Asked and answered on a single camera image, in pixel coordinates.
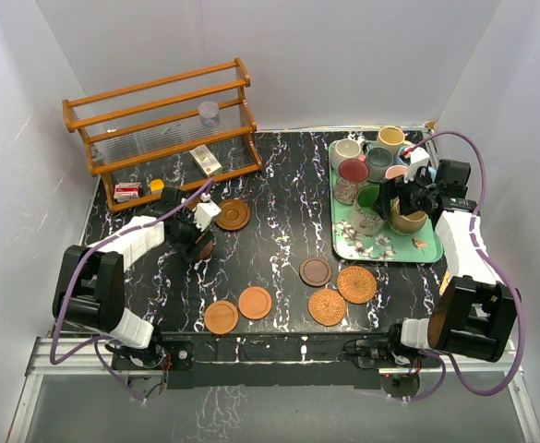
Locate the white green small box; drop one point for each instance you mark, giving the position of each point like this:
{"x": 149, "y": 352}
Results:
{"x": 206, "y": 161}

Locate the pink halloween mug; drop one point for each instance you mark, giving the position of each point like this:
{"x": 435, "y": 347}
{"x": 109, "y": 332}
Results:
{"x": 352, "y": 174}

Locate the dark walnut coaster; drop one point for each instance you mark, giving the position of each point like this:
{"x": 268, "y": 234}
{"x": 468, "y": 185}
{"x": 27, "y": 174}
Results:
{"x": 315, "y": 271}
{"x": 206, "y": 250}

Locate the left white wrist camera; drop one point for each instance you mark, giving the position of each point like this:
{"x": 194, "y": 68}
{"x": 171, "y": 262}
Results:
{"x": 205, "y": 212}

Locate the clear plastic cup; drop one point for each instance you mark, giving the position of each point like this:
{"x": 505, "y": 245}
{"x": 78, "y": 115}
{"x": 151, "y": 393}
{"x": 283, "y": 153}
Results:
{"x": 209, "y": 113}

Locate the green floral tray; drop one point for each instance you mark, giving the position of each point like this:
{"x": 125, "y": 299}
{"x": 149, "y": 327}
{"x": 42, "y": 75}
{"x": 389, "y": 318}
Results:
{"x": 421, "y": 247}

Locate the red white small box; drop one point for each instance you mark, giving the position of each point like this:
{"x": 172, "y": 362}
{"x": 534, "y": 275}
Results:
{"x": 127, "y": 191}

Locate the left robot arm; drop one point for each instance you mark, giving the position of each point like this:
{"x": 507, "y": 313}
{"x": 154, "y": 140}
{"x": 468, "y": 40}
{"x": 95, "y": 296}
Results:
{"x": 90, "y": 291}

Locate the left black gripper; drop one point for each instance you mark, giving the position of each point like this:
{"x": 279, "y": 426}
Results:
{"x": 189, "y": 249}

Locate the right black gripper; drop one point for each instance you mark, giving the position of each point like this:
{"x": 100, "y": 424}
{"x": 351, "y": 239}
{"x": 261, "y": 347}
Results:
{"x": 389, "y": 189}

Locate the green inside mug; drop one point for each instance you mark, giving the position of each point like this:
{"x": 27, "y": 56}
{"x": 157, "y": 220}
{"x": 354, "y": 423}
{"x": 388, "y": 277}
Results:
{"x": 364, "y": 220}

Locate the colourful card box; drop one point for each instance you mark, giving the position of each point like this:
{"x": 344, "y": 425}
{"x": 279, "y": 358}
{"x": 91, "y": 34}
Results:
{"x": 445, "y": 282}

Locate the grey mug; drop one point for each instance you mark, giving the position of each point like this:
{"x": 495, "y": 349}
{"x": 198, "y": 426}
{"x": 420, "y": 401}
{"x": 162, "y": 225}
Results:
{"x": 378, "y": 161}

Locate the orange wooden shelf rack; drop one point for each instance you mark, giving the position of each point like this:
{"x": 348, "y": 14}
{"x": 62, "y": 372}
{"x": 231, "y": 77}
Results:
{"x": 151, "y": 122}

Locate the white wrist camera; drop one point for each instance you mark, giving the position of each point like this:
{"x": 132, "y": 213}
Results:
{"x": 205, "y": 212}
{"x": 418, "y": 158}

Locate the light wood coaster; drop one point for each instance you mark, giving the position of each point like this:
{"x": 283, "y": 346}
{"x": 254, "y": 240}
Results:
{"x": 221, "y": 317}
{"x": 255, "y": 302}

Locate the white cream mug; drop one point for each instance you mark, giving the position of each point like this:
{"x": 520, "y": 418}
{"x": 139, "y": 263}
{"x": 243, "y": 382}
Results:
{"x": 347, "y": 149}

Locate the brown ringed wooden saucer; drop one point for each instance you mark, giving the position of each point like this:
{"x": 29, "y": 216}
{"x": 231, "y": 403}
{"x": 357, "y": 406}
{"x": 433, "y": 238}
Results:
{"x": 235, "y": 215}

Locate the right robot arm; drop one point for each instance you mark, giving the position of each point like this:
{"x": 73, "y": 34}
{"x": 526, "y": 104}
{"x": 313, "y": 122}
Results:
{"x": 476, "y": 312}

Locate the pale pink mug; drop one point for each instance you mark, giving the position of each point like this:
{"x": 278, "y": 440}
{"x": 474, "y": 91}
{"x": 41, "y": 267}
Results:
{"x": 395, "y": 172}

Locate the brown stoneware mug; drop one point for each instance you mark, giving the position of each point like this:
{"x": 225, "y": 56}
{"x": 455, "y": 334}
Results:
{"x": 406, "y": 224}

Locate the yellow mug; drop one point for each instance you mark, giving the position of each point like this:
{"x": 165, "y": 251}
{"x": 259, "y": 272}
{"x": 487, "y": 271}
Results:
{"x": 391, "y": 138}

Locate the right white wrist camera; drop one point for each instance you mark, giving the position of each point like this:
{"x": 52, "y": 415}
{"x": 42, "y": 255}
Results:
{"x": 418, "y": 158}

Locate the woven rattan coaster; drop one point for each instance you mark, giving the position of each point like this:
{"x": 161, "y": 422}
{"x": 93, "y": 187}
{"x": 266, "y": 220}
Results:
{"x": 356, "y": 285}
{"x": 327, "y": 307}

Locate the blue mug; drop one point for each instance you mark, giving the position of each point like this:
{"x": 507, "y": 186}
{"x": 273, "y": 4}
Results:
{"x": 399, "y": 160}

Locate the yellow grey block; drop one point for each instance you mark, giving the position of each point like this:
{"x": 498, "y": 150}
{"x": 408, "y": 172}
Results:
{"x": 156, "y": 186}

